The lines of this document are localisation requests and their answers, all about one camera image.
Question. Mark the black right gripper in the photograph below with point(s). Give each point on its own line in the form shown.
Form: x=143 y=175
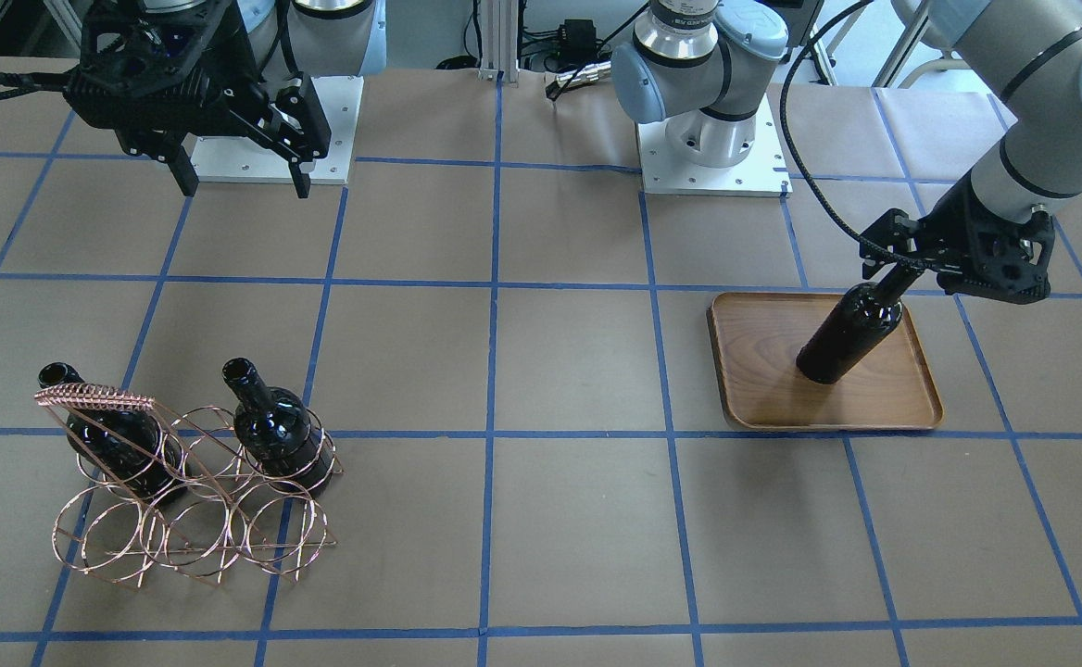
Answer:
x=243 y=46

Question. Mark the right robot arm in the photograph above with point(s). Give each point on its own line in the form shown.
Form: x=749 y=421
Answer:
x=684 y=56

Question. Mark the dark wine bottle front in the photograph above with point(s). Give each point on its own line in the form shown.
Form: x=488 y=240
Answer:
x=275 y=428

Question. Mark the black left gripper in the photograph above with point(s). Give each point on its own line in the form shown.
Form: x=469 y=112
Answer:
x=950 y=225

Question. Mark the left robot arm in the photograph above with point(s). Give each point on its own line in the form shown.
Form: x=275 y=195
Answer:
x=1029 y=53

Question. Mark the dark wine bottle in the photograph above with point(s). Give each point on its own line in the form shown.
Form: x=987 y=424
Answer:
x=858 y=323
x=275 y=428
x=125 y=443

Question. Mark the copper wire bottle basket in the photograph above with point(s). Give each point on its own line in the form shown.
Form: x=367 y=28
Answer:
x=222 y=510

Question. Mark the wooden tray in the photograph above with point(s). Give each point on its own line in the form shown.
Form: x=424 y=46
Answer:
x=756 y=337

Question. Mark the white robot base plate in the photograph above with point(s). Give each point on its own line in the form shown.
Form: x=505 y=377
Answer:
x=695 y=154

